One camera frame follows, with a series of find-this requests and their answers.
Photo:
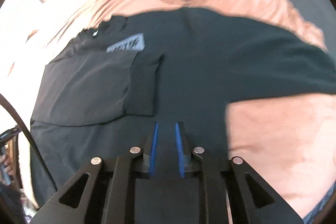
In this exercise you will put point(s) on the person's left hand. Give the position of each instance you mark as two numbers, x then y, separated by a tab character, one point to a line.
7	163

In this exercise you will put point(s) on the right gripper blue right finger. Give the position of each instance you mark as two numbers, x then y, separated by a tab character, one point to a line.
183	151

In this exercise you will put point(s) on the brown bed blanket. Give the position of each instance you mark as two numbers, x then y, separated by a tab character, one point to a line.
229	190

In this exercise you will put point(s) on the black t-shirt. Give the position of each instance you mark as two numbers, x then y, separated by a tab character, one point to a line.
241	87

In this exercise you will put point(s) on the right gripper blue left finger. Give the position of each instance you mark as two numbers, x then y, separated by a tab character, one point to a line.
150	151

